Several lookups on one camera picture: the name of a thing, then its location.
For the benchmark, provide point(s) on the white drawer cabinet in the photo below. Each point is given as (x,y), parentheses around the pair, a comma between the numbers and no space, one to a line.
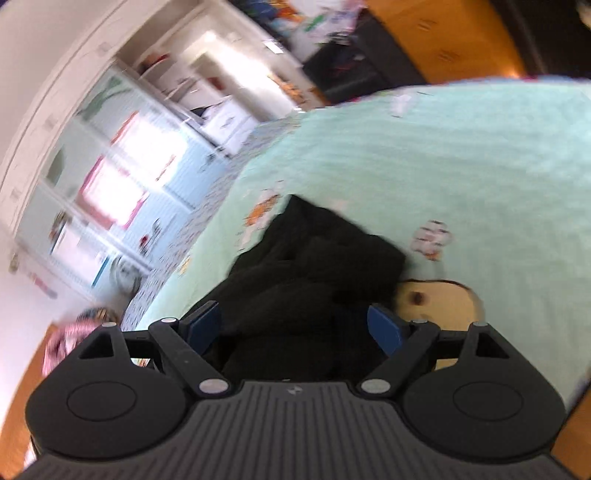
(226,120)

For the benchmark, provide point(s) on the electric fan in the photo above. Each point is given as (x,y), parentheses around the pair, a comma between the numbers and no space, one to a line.
(127,274)

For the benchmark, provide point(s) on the wooden desk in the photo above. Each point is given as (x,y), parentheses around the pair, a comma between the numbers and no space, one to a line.
(443,37)

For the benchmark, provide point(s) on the colourful wall poster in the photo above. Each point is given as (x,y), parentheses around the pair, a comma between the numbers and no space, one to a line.
(314,18)

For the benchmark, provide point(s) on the black chair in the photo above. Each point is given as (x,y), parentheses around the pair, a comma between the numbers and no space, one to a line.
(360,69)

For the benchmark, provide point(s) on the black pants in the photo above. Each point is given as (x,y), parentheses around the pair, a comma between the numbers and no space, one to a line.
(314,277)

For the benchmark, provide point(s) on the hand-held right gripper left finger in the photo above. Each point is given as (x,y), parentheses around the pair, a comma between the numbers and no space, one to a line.
(205,327)

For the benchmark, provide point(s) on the mint quilted bedspread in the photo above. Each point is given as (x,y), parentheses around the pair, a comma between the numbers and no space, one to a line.
(415,161)

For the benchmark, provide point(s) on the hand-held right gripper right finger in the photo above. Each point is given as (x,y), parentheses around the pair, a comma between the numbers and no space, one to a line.
(385,330)

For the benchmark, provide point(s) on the pink floral cloth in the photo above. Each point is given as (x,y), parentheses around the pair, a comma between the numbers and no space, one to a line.
(69,332)

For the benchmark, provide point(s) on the white sliding door wardrobe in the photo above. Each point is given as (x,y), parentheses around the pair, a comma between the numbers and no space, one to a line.
(115,175)

